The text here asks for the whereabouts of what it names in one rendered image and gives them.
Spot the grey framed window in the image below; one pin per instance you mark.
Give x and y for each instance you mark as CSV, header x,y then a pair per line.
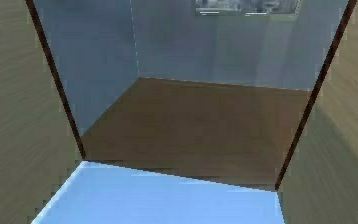
x,y
247,6

